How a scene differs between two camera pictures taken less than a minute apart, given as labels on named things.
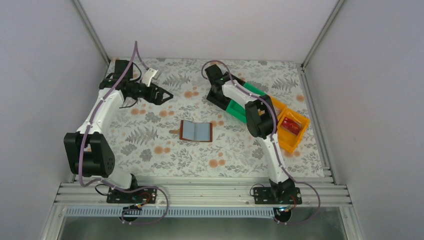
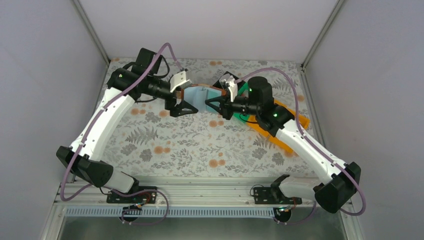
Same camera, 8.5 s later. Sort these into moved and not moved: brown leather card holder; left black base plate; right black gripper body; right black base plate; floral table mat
Moved: right black gripper body; brown leather card holder
Not moved: left black base plate; right black base plate; floral table mat
